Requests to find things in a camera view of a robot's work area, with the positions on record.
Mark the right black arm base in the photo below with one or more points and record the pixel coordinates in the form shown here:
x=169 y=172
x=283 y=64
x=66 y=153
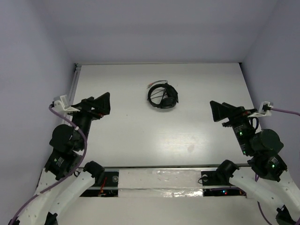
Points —
x=215 y=187

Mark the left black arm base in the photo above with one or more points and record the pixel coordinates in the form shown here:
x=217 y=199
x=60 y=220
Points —
x=107 y=188

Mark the silver foil covered panel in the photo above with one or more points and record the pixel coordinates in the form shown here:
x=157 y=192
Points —
x=167 y=183

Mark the black over-ear headphones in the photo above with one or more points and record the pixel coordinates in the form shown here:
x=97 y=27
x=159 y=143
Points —
x=162 y=96

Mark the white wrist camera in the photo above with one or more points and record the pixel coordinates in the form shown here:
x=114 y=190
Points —
x=62 y=105
x=264 y=110

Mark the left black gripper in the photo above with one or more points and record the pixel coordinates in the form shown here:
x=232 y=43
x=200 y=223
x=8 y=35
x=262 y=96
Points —
x=88 y=106

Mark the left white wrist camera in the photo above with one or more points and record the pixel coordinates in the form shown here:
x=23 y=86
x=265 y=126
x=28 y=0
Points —
x=62 y=105

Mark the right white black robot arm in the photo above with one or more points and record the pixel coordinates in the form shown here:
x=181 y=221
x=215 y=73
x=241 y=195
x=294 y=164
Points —
x=273 y=185

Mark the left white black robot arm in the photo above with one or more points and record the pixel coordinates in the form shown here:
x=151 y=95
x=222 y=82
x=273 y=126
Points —
x=61 y=183

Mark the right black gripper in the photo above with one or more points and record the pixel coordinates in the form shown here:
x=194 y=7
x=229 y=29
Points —
x=235 y=114

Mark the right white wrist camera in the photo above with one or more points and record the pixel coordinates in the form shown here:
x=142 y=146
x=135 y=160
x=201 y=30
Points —
x=264 y=110

